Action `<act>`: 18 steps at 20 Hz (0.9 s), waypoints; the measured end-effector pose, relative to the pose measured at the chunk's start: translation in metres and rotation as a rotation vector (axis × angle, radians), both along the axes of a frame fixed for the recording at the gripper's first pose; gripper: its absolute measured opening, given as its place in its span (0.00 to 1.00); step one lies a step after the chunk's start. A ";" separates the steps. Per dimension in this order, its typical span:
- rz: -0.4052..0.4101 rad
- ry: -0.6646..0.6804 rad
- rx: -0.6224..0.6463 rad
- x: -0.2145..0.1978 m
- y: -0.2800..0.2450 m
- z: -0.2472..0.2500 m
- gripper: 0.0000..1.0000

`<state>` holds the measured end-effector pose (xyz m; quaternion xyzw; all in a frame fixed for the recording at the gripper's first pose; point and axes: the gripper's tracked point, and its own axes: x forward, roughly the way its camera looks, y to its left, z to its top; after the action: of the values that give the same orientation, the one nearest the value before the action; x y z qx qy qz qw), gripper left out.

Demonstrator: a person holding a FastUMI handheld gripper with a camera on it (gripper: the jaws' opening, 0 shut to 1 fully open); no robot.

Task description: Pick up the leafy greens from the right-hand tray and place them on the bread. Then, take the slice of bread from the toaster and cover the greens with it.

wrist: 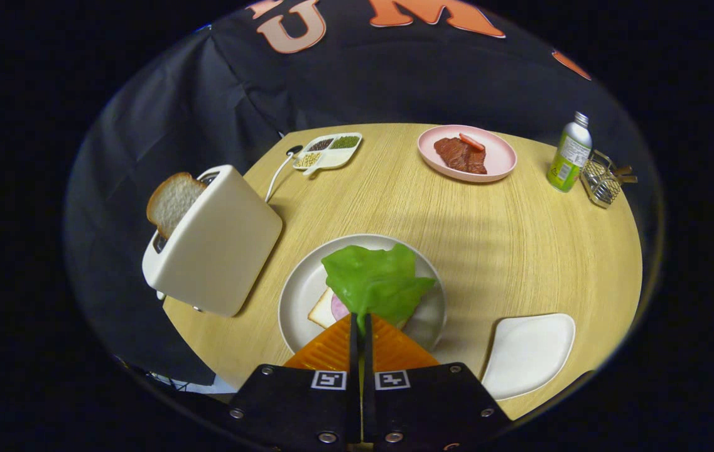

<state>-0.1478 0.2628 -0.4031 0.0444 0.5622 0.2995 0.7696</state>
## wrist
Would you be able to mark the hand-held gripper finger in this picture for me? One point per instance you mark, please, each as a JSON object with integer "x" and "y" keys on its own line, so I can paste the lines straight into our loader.
{"x": 354, "y": 358}
{"x": 367, "y": 358}

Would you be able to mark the green lettuce leaf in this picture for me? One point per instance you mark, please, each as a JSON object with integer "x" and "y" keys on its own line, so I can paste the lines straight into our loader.
{"x": 375, "y": 282}

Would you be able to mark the toasted bread slice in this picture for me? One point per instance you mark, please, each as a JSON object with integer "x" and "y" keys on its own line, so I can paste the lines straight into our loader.
{"x": 174, "y": 201}

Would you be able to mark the pink ham slice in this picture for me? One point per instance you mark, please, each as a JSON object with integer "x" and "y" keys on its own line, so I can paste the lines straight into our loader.
{"x": 338, "y": 307}

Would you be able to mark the white bread slice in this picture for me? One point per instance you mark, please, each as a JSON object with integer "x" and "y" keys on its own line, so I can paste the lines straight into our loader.
{"x": 321, "y": 312}

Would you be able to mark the grey round plate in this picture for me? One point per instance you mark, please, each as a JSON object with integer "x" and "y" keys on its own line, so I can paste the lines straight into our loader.
{"x": 300, "y": 295}

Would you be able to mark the white squarish dish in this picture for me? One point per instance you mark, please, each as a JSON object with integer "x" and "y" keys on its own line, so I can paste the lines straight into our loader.
{"x": 529, "y": 355}

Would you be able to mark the cream white toaster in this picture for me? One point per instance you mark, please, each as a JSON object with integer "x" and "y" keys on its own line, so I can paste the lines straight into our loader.
{"x": 218, "y": 245}

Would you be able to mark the white divided bean tray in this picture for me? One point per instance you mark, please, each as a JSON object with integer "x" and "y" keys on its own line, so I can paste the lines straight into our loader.
{"x": 331, "y": 161}

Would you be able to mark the brown meat slices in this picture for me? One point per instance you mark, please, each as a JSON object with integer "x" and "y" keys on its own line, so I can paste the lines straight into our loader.
{"x": 457, "y": 157}

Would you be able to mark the red sausage slice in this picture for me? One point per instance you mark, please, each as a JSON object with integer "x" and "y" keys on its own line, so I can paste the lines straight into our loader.
{"x": 471, "y": 142}

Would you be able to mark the pink plate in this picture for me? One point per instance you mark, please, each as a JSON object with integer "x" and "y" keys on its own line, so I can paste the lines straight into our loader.
{"x": 501, "y": 157}

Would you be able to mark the silver and green bottle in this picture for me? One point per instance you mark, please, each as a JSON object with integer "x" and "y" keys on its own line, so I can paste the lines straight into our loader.
{"x": 569, "y": 157}

